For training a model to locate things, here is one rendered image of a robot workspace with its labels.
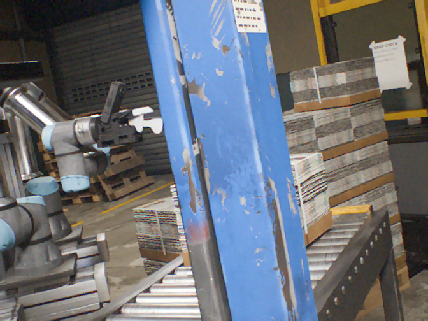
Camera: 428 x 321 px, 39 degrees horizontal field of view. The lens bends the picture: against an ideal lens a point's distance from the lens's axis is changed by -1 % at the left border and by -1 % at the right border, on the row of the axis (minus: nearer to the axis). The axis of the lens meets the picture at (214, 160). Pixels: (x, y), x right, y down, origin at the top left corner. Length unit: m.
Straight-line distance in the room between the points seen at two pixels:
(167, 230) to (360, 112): 1.27
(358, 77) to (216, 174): 2.77
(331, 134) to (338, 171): 0.19
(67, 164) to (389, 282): 1.03
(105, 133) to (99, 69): 9.52
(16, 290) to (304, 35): 7.98
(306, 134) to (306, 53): 6.63
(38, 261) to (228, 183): 1.47
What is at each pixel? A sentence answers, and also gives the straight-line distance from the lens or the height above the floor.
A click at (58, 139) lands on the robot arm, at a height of 1.21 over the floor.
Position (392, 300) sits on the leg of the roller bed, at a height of 0.52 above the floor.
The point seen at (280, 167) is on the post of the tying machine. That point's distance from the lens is 0.51.
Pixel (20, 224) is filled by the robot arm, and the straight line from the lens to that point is 1.82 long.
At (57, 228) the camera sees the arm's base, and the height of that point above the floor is 0.86.
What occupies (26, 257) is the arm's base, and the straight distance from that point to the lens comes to 1.92.
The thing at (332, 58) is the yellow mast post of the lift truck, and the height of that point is 1.33.
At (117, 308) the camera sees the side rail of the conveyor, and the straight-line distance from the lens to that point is 1.47.
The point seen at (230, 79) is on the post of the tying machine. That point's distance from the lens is 0.47.
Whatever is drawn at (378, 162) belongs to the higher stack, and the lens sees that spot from 3.31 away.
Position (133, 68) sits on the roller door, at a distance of 10.73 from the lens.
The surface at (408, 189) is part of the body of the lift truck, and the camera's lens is 3.87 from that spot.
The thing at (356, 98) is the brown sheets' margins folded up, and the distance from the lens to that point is 3.18.
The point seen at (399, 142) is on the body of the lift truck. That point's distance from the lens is 3.84.
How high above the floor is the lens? 1.26
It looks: 6 degrees down
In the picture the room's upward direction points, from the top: 11 degrees counter-clockwise
